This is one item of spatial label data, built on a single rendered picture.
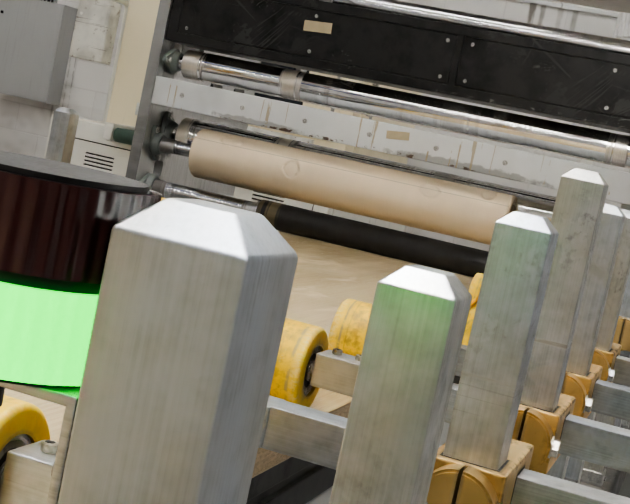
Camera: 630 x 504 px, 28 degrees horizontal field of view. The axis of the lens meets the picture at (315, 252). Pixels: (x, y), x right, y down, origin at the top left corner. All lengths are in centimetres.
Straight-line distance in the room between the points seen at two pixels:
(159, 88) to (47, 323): 285
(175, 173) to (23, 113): 743
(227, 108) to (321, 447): 225
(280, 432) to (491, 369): 17
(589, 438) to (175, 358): 81
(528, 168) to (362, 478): 234
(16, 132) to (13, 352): 1048
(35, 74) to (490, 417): 977
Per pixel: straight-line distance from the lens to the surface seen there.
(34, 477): 65
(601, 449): 107
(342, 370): 110
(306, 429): 86
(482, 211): 287
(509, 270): 77
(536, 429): 101
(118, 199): 30
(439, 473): 77
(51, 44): 1043
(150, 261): 29
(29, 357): 30
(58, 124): 241
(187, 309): 29
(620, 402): 132
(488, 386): 78
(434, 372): 53
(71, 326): 30
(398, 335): 53
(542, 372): 103
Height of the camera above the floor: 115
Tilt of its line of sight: 5 degrees down
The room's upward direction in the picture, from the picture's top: 12 degrees clockwise
